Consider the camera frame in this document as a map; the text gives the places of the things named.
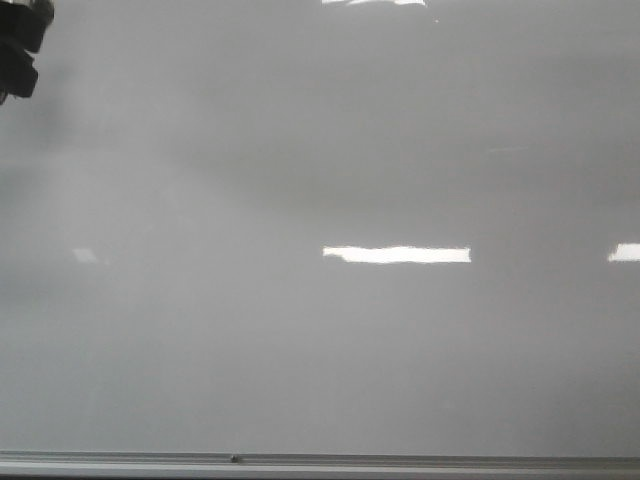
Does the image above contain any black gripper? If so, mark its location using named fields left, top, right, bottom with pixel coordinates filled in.
left=1, top=0, right=54, bottom=104

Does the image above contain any white whiteboard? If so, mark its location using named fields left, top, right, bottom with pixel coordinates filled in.
left=1, top=1, right=639, bottom=457

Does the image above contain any grey aluminium whiteboard frame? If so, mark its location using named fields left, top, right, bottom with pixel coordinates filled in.
left=1, top=451, right=639, bottom=479

